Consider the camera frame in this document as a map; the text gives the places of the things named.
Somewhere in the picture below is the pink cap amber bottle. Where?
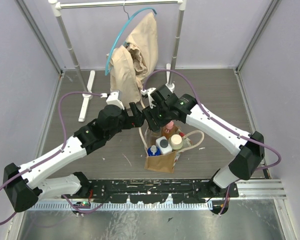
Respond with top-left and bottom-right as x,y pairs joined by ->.
161,121 -> 178,140

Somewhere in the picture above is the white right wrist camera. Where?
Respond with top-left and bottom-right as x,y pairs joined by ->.
140,87 -> 156,109

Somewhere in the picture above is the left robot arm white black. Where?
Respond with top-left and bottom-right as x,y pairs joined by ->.
3,102 -> 145,213

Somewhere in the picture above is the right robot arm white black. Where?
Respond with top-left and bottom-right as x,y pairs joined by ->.
141,85 -> 265,197

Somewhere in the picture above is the white bottle grey cap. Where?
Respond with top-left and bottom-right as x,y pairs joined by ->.
155,136 -> 173,155

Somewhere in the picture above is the cream lid green jar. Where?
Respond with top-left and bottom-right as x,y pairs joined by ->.
168,134 -> 183,151

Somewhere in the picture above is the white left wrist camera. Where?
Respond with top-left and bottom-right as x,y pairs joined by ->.
101,90 -> 125,110

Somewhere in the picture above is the white slotted cable duct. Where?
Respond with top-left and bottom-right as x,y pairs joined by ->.
49,201 -> 213,211

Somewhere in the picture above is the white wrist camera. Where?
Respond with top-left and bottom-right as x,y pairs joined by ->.
101,90 -> 125,110
140,87 -> 156,109

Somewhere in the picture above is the blue clothes hanger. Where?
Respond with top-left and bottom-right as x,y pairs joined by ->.
104,7 -> 157,76

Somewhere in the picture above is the small green led board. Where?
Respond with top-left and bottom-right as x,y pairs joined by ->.
74,201 -> 91,209

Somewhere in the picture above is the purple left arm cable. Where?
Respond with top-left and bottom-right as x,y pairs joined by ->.
0,91 -> 105,225

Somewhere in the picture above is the canvas tote bag with handles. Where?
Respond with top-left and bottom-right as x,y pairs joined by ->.
138,125 -> 205,173

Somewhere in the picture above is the beige cloth garment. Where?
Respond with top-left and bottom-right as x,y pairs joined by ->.
108,12 -> 159,109

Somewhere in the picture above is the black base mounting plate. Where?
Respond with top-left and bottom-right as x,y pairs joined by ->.
66,179 -> 227,204

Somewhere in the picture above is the white metal clothes rack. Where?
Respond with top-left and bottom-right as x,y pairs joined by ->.
48,0 -> 187,123

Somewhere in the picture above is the blue bottle white pump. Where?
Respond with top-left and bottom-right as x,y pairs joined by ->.
147,145 -> 161,157

